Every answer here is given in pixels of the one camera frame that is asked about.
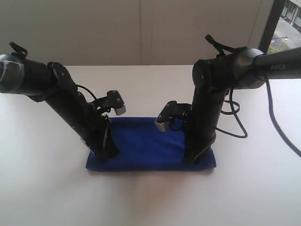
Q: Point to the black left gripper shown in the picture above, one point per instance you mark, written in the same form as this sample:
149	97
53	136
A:
92	127

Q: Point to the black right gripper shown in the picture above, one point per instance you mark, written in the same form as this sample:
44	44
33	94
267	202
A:
200	123

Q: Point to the blue microfibre cloth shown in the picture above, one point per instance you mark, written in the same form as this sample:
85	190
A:
142	147

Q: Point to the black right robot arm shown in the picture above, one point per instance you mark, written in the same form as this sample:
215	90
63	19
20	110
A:
215	78

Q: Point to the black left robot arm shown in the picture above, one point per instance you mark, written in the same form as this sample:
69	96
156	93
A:
52	83

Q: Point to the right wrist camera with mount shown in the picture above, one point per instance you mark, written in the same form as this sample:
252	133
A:
172	111

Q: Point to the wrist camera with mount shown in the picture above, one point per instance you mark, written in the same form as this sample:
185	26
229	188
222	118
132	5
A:
113	100
172	111

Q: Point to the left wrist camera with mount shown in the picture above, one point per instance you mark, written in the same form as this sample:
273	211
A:
113	100

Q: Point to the dark window frame post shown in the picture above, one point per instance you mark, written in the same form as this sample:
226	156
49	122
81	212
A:
271	24

